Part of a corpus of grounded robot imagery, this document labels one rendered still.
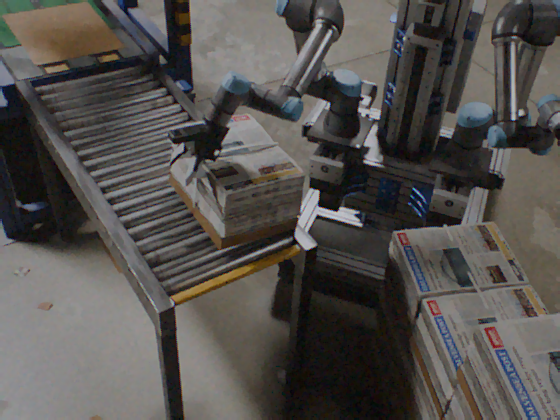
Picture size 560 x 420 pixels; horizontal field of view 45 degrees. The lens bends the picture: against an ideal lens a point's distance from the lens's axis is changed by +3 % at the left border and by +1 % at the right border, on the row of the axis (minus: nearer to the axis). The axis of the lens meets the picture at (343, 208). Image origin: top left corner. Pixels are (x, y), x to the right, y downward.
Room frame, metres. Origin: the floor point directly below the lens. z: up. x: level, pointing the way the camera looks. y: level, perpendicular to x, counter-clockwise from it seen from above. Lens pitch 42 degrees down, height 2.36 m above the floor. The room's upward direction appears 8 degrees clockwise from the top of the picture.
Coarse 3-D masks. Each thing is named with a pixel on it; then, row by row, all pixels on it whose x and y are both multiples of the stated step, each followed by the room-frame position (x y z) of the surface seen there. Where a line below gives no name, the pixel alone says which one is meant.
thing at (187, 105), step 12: (144, 60) 2.47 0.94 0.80; (156, 72) 2.40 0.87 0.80; (168, 84) 2.32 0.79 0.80; (180, 96) 2.25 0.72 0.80; (192, 108) 2.18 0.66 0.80; (300, 228) 1.58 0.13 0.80; (300, 240) 1.53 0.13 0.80; (312, 240) 1.53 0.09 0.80; (312, 252) 1.50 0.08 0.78; (300, 264) 1.50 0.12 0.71; (312, 264) 1.51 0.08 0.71
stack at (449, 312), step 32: (480, 224) 1.70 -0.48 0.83; (416, 256) 1.50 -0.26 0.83; (448, 256) 1.52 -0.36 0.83; (480, 256) 1.54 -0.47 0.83; (512, 256) 1.56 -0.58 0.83; (384, 288) 1.57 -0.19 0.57; (416, 288) 1.37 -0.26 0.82; (448, 288) 1.38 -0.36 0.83; (480, 288) 1.41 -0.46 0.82; (512, 288) 1.42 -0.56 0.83; (384, 320) 1.53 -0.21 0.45; (416, 320) 1.34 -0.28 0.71; (448, 320) 1.26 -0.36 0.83; (480, 320) 1.27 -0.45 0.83; (384, 352) 1.48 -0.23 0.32; (448, 352) 1.14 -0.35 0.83; (384, 384) 1.42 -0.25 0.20; (416, 384) 1.22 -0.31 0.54; (448, 384) 1.09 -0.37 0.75; (384, 416) 1.35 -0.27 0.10; (416, 416) 1.18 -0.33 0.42; (448, 416) 1.04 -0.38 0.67
